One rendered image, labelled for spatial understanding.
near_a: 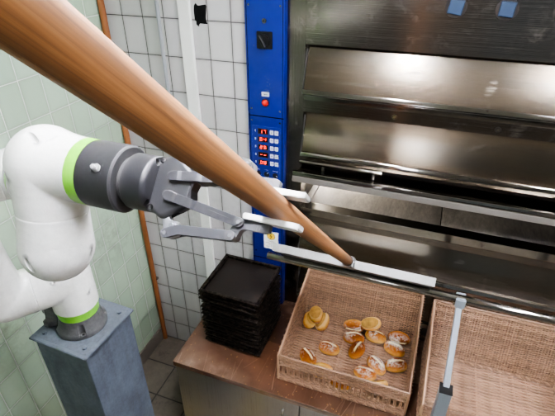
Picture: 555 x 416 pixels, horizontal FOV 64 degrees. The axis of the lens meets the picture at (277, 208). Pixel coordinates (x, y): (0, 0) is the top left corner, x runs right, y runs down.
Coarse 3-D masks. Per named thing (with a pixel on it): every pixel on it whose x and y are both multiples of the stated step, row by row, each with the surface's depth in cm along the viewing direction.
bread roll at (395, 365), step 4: (388, 360) 196; (392, 360) 195; (396, 360) 194; (400, 360) 195; (388, 364) 194; (392, 364) 194; (396, 364) 193; (400, 364) 193; (404, 364) 194; (388, 368) 194; (392, 368) 193; (396, 368) 193; (400, 368) 193; (404, 368) 194; (396, 372) 194
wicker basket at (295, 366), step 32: (320, 288) 218; (352, 288) 212; (384, 288) 206; (384, 320) 211; (416, 320) 206; (288, 352) 203; (320, 352) 205; (384, 352) 204; (320, 384) 186; (352, 384) 179
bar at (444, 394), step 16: (272, 256) 173; (288, 256) 172; (336, 272) 165; (352, 272) 164; (400, 288) 159; (416, 288) 157; (432, 288) 156; (464, 304) 152; (480, 304) 151; (496, 304) 150; (544, 320) 145; (448, 352) 150; (448, 368) 149; (448, 384) 148; (448, 400) 147
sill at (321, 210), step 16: (304, 208) 201; (320, 208) 200; (336, 208) 200; (368, 224) 194; (384, 224) 191; (400, 224) 190; (416, 224) 190; (448, 240) 184; (464, 240) 182; (480, 240) 180; (496, 240) 180; (512, 240) 180; (528, 256) 176; (544, 256) 173
